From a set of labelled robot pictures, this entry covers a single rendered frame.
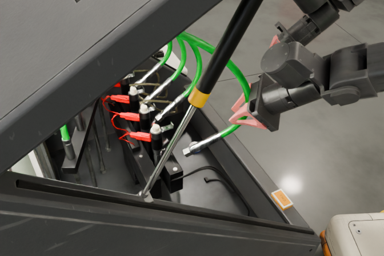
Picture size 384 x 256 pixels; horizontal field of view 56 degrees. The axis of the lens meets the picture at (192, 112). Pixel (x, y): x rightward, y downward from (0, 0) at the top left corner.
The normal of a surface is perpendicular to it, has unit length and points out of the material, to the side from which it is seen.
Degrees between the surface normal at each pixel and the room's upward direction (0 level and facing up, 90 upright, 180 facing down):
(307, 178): 0
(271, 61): 48
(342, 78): 40
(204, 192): 0
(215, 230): 90
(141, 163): 0
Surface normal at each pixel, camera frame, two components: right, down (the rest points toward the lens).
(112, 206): 0.62, -0.74
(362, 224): 0.03, -0.75
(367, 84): -0.22, 0.87
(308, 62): 0.59, -0.25
